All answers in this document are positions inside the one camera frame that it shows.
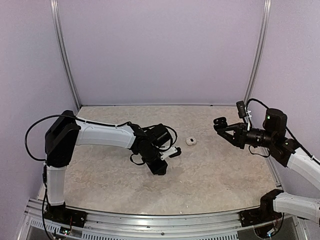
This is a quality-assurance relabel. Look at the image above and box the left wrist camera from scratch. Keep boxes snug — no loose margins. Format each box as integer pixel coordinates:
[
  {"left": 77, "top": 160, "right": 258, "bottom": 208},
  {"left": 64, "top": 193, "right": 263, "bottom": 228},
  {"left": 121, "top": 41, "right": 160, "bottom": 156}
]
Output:
[{"left": 160, "top": 146, "right": 182, "bottom": 161}]

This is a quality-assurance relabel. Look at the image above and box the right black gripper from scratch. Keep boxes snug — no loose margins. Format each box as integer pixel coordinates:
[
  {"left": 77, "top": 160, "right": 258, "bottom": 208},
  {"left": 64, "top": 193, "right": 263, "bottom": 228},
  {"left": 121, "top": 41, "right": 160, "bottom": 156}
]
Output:
[{"left": 218, "top": 122, "right": 276, "bottom": 149}]

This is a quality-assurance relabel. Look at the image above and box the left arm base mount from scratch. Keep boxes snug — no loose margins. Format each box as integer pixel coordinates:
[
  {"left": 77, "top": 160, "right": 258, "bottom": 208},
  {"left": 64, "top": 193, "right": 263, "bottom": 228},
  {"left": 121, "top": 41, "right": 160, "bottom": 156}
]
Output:
[{"left": 44, "top": 203, "right": 88, "bottom": 228}]

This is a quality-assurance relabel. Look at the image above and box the white earbud charging case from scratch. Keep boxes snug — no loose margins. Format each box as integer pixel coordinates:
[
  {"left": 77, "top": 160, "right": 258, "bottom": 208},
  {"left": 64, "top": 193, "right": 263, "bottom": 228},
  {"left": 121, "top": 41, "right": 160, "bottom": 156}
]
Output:
[{"left": 185, "top": 137, "right": 197, "bottom": 146}]

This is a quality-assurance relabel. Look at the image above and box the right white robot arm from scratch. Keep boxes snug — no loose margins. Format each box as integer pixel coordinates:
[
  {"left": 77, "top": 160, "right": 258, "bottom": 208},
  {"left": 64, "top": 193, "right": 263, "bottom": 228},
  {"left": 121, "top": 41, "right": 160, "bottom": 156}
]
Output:
[{"left": 213, "top": 108, "right": 320, "bottom": 227}]

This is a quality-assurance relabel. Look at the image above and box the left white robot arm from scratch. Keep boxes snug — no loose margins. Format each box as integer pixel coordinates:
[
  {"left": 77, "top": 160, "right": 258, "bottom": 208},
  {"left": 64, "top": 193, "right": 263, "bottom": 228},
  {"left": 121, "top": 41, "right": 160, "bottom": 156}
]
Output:
[{"left": 45, "top": 110, "right": 180, "bottom": 223}]

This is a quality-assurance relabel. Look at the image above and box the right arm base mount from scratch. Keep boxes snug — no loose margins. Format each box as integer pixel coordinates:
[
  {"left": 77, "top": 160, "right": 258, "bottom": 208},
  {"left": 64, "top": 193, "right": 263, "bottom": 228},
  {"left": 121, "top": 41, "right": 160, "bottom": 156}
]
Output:
[{"left": 239, "top": 189, "right": 284, "bottom": 227}]

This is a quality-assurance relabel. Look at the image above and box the right aluminium frame post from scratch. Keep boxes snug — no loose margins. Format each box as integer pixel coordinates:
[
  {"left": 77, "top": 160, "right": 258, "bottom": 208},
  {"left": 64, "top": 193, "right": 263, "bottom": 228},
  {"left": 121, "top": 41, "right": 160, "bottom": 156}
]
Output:
[{"left": 244, "top": 0, "right": 272, "bottom": 103}]

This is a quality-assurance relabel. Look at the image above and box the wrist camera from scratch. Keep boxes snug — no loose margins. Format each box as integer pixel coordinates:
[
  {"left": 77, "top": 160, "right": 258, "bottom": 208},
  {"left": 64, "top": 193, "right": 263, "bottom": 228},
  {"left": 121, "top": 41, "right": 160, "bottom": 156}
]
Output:
[
  {"left": 160, "top": 146, "right": 182, "bottom": 161},
  {"left": 236, "top": 100, "right": 252, "bottom": 124}
]

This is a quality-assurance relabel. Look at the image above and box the black round charging case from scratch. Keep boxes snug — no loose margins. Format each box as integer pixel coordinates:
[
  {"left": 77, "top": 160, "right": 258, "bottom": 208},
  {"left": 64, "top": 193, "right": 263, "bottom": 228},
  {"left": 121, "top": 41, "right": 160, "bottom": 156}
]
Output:
[{"left": 213, "top": 116, "right": 228, "bottom": 131}]

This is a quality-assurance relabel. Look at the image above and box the front aluminium rail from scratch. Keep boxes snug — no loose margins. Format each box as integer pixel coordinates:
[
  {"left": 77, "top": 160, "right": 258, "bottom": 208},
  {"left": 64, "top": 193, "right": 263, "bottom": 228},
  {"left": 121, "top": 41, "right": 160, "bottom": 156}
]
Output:
[{"left": 17, "top": 206, "right": 308, "bottom": 240}]

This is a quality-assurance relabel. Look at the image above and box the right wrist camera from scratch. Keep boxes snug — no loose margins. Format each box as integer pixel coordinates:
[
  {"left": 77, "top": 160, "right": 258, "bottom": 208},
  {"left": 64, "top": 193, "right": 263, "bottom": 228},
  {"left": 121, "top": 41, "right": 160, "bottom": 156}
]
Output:
[{"left": 236, "top": 100, "right": 252, "bottom": 124}]

